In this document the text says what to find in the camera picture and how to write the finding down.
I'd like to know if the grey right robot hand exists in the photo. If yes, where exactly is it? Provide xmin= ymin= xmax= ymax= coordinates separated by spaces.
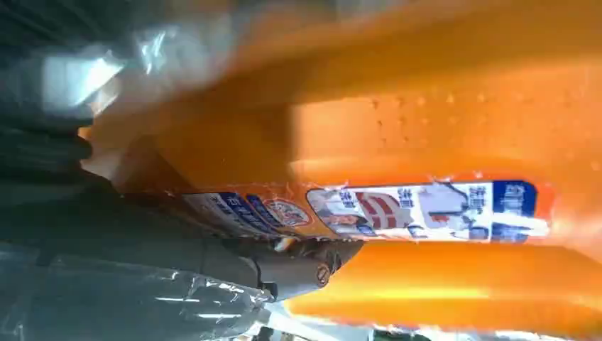
xmin=0 ymin=47 xmax=364 ymax=341

